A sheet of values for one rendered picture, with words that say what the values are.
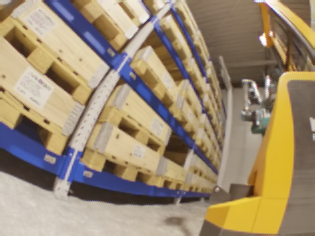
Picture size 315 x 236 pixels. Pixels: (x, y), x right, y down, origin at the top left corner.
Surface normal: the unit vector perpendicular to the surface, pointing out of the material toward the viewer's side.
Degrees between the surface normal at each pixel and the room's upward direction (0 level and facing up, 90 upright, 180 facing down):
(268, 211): 90
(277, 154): 90
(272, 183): 90
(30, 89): 90
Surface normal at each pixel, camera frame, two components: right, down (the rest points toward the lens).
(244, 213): -0.51, -0.50
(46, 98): 0.81, 0.00
